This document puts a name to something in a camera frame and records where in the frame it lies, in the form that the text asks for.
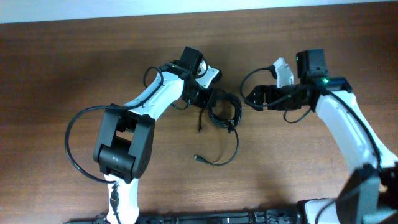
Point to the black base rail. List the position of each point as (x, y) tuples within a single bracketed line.
[(276, 216)]

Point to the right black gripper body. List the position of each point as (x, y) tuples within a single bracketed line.
[(275, 93)]

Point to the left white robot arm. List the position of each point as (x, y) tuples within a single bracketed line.
[(124, 145)]

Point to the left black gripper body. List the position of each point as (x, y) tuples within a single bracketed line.
[(200, 96)]

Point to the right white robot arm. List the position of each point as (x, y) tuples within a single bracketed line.
[(370, 193)]

